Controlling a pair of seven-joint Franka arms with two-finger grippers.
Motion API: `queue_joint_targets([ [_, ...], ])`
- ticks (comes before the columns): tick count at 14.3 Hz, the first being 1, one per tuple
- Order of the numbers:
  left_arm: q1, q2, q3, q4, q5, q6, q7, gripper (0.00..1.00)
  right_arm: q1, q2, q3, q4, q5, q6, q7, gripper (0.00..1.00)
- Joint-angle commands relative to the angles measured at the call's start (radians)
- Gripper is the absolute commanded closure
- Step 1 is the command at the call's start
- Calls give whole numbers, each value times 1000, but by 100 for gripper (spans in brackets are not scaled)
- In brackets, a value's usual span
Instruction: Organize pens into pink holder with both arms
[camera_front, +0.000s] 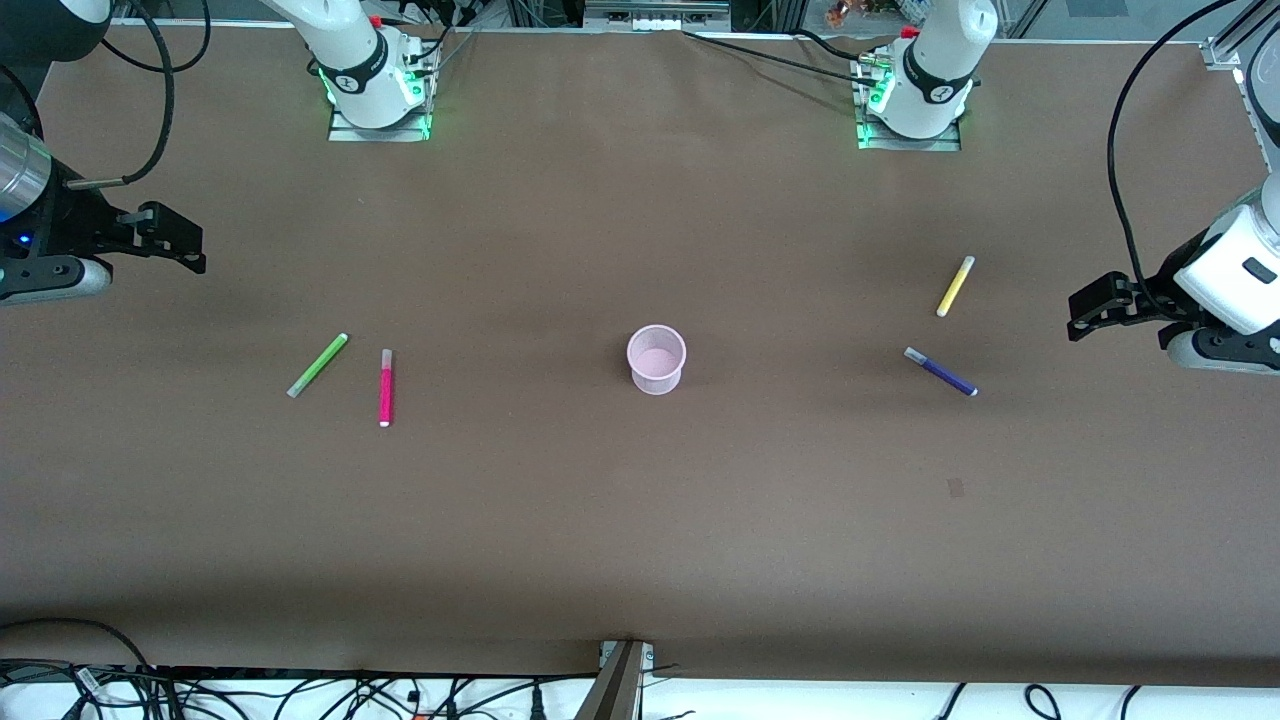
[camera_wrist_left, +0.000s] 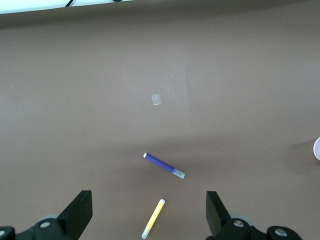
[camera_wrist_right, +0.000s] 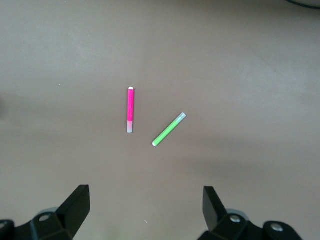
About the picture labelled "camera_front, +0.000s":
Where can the pink pen holder cup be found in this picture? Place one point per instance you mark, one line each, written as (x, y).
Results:
(656, 362)

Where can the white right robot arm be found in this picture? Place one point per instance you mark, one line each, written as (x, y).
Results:
(355, 50)

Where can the metal table bracket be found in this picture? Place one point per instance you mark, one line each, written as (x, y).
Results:
(620, 690)

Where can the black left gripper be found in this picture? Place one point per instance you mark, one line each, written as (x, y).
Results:
(1152, 298)

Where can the yellow marker pen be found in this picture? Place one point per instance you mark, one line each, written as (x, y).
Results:
(955, 287)

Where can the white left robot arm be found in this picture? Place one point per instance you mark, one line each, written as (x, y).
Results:
(940, 60)

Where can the purple marker pen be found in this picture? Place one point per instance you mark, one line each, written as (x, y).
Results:
(940, 371)

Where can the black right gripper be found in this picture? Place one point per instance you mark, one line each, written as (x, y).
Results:
(72, 222)

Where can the grey power strip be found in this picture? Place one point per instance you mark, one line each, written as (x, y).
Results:
(655, 14)

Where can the aluminium frame rail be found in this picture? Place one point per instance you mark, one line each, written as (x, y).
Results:
(1255, 100)

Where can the green marker pen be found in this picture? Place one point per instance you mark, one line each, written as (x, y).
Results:
(318, 365)

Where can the pink marker pen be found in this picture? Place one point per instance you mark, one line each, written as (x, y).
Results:
(386, 390)

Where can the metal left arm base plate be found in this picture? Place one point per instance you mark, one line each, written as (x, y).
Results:
(910, 144)

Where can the brown table cover mat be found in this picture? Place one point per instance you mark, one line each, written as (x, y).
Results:
(640, 530)

